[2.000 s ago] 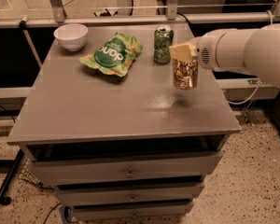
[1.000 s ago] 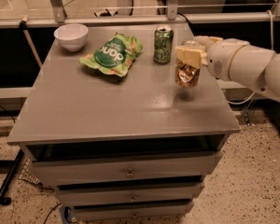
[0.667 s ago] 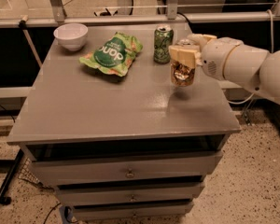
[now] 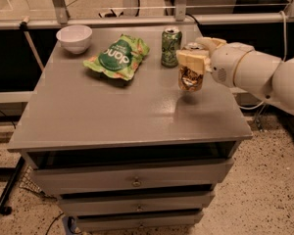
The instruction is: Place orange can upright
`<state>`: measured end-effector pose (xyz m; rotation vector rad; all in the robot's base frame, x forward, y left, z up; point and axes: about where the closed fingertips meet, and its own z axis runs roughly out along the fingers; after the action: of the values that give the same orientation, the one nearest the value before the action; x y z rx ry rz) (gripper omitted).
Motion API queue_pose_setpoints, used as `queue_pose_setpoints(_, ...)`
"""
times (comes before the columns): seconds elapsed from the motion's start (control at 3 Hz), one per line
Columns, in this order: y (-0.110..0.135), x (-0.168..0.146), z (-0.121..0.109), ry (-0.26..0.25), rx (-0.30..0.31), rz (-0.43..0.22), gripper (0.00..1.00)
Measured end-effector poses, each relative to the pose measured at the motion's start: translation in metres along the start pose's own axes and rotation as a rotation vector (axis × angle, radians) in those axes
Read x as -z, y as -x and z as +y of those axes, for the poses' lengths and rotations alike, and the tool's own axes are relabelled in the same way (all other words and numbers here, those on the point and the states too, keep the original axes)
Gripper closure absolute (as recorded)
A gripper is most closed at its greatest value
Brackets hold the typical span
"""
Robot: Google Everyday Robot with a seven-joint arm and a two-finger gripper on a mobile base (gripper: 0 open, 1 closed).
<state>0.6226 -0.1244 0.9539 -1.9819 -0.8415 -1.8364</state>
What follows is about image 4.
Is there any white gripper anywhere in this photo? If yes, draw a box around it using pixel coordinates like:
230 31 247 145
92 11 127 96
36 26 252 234
176 37 255 88

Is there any orange soda can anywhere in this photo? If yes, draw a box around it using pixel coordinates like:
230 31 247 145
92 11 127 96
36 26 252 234
178 42 204 91

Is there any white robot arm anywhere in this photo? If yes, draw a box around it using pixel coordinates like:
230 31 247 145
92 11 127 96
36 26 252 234
176 37 294 116

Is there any green soda can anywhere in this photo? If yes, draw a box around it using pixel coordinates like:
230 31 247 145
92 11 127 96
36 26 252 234
161 26 182 68

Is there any green chip bag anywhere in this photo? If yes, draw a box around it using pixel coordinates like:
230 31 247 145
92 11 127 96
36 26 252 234
83 34 150 81

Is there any grey drawer cabinet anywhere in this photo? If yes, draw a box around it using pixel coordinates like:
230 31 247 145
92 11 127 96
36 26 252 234
9 26 252 223

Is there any white bowl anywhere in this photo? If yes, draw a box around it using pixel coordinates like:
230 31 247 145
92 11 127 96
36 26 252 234
56 25 92 54

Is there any grey metal railing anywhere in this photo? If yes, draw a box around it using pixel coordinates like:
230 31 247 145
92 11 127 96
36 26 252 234
0 0 294 29

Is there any bottom grey drawer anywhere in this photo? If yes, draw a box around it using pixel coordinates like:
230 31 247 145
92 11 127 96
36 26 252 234
77 211 203 231

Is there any grey drawer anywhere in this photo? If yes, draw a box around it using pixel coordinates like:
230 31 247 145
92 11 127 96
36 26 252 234
30 159 234 195
59 191 215 216
77 211 203 231

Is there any top grey drawer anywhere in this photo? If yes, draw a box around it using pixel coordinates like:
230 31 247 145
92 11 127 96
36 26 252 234
30 159 234 195

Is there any middle grey drawer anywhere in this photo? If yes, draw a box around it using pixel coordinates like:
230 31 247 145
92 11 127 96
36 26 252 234
59 191 215 216

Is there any black floor stand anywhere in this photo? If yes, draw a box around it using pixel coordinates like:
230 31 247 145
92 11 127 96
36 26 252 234
0 158 25 215

